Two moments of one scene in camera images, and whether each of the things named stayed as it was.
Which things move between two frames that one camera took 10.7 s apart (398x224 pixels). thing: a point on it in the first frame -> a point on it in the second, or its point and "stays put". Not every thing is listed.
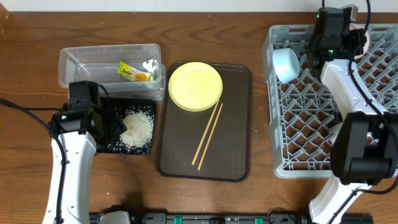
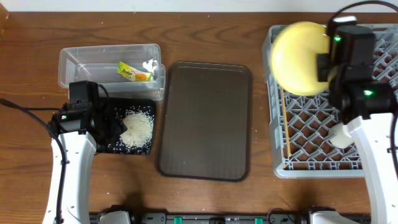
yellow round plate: [195, 86] -> [293, 58]
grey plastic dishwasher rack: [302, 109] stays put
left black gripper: [117, 126] stays put
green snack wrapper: [132, 74] stays put
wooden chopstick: [206, 130] -> [286, 124]
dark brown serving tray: [214, 144] stays put
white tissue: [150, 65] stays put
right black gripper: [358, 38] -> [322, 61]
